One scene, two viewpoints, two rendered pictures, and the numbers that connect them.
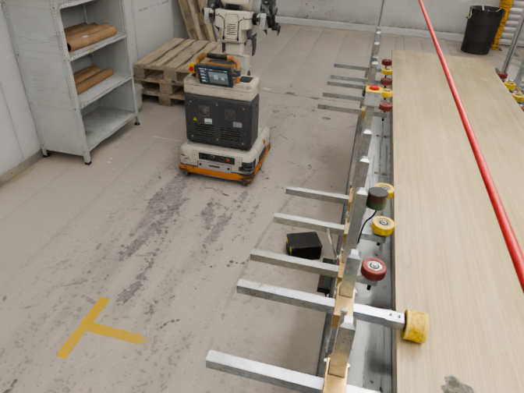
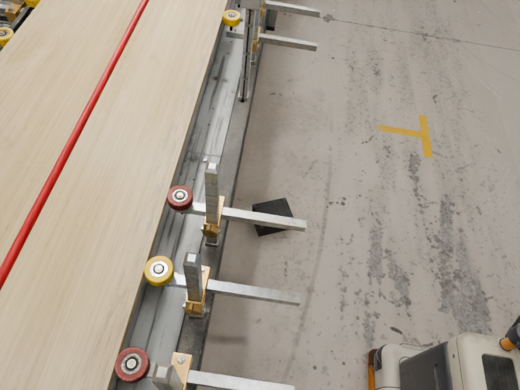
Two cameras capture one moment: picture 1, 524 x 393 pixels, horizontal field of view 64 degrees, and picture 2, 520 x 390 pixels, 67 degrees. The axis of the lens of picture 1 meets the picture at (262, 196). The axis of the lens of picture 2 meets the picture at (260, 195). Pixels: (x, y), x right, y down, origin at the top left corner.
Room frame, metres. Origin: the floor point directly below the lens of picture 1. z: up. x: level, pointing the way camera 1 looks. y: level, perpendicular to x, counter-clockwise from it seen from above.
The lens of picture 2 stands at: (3.17, -0.65, 1.96)
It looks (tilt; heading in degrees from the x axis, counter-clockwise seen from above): 56 degrees down; 166
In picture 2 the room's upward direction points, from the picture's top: 10 degrees clockwise
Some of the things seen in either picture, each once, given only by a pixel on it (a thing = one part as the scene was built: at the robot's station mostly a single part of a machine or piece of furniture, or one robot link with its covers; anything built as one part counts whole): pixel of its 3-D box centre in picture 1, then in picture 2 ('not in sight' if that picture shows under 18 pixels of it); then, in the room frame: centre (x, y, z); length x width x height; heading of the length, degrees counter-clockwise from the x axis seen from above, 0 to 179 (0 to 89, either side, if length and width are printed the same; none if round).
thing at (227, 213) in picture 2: (352, 110); (240, 216); (2.53, -0.54, 0.84); 0.43 x 0.03 x 0.04; 77
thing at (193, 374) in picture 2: (356, 86); (211, 380); (3.01, -0.65, 0.83); 0.43 x 0.03 x 0.04; 77
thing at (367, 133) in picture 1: (358, 180); (254, 25); (1.57, -0.41, 0.90); 0.04 x 0.04 x 0.48; 77
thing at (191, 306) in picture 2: not in sight; (197, 289); (2.77, -0.68, 0.83); 0.14 x 0.06 x 0.05; 167
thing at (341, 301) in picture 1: (344, 303); not in sight; (0.82, -0.24, 0.95); 0.14 x 0.06 x 0.05; 167
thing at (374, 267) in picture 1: (371, 277); not in sight; (1.02, -0.38, 0.85); 0.08 x 0.08 x 0.11
